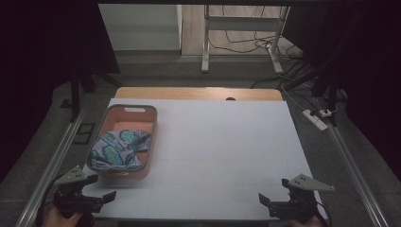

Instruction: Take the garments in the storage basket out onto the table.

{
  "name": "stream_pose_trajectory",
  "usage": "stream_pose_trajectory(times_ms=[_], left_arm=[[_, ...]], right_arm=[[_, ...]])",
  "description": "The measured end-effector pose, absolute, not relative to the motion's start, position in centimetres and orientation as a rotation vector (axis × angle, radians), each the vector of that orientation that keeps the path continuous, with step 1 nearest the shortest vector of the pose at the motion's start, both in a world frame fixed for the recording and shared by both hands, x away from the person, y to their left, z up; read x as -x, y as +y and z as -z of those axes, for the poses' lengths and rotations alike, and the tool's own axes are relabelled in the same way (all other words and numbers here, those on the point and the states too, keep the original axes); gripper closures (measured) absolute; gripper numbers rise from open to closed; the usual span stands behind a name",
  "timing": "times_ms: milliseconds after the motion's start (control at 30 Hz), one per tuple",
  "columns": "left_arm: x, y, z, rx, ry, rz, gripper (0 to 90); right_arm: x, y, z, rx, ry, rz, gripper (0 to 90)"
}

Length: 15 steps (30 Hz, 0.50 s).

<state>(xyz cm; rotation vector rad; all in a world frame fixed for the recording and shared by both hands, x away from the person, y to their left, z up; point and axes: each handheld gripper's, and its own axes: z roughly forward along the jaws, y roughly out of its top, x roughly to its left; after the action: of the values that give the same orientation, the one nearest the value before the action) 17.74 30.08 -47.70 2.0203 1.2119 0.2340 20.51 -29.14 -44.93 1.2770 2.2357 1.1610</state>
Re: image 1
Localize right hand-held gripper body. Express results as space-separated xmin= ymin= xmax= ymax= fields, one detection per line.
xmin=268 ymin=173 xmax=336 ymax=224

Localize pink basket with grey rim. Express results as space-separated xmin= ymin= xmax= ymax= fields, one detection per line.
xmin=86 ymin=104 xmax=159 ymax=180

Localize white cabinet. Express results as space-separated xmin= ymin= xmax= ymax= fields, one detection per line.
xmin=97 ymin=3 xmax=183 ymax=52

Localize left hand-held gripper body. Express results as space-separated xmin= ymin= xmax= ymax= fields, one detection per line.
xmin=52 ymin=165 xmax=105 ymax=225

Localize person's right hand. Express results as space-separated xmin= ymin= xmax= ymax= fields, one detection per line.
xmin=288 ymin=216 xmax=325 ymax=227

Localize aluminium rail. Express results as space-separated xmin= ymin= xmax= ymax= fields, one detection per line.
xmin=315 ymin=96 xmax=392 ymax=227
xmin=14 ymin=102 xmax=93 ymax=227

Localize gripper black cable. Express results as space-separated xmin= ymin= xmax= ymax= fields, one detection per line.
xmin=35 ymin=173 xmax=65 ymax=227
xmin=316 ymin=201 xmax=333 ymax=227

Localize white metal desk frame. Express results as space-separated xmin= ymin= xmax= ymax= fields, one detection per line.
xmin=200 ymin=4 xmax=291 ymax=75

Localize black floor cables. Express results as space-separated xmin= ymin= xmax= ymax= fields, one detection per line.
xmin=207 ymin=4 xmax=305 ymax=62

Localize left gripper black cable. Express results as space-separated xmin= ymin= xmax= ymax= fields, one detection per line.
xmin=35 ymin=173 xmax=65 ymax=227

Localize white power cable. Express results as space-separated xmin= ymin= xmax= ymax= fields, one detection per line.
xmin=279 ymin=84 xmax=306 ymax=112

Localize wooden table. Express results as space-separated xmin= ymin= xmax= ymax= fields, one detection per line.
xmin=113 ymin=86 xmax=284 ymax=102

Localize white power strip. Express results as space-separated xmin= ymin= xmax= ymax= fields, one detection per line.
xmin=302 ymin=109 xmax=329 ymax=132

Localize white table cover sheet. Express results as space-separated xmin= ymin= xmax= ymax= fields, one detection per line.
xmin=80 ymin=97 xmax=323 ymax=220

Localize purple green patterned cloth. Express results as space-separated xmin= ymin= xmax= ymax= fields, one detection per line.
xmin=88 ymin=129 xmax=152 ymax=169

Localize black floor frame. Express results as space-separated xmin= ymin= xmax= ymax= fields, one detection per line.
xmin=73 ymin=122 xmax=96 ymax=146

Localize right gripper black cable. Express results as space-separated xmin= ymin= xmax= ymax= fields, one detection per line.
xmin=316 ymin=201 xmax=333 ymax=227

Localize black tripod stand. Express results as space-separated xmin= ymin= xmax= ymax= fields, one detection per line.
xmin=283 ymin=62 xmax=348 ymax=128
xmin=68 ymin=60 xmax=123 ymax=124

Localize person's left hand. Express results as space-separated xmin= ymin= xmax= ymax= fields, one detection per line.
xmin=42 ymin=206 xmax=84 ymax=227

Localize black curtain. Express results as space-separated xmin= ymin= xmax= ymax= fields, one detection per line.
xmin=285 ymin=4 xmax=401 ymax=183
xmin=0 ymin=0 xmax=121 ymax=183

